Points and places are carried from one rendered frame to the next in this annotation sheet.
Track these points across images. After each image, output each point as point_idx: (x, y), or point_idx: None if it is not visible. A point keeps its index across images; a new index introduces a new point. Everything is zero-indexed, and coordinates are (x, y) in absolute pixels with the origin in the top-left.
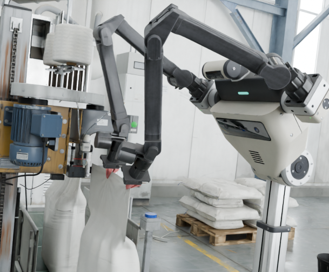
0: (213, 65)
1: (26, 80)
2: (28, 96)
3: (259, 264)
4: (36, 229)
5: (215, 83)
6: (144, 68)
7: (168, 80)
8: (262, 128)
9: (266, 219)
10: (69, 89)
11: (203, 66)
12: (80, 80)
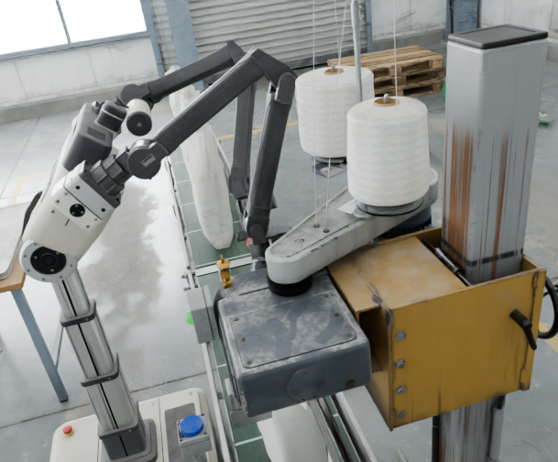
0: (148, 110)
1: (443, 199)
2: (420, 211)
3: (106, 345)
4: (401, 451)
5: (110, 152)
6: (254, 101)
7: (160, 165)
8: None
9: (88, 302)
10: (341, 191)
11: (150, 117)
12: (326, 210)
